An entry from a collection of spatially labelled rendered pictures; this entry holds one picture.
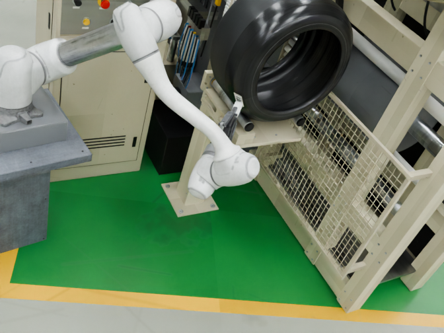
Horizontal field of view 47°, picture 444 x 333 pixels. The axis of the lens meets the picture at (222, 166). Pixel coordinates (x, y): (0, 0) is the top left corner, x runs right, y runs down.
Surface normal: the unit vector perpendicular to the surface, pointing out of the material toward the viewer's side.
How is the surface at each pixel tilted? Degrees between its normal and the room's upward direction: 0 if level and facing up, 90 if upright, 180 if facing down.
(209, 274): 0
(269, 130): 0
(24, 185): 90
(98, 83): 90
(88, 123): 90
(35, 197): 90
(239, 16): 59
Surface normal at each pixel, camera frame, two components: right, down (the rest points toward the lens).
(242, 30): -0.65, -0.22
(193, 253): 0.25, -0.73
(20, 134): 0.56, 0.65
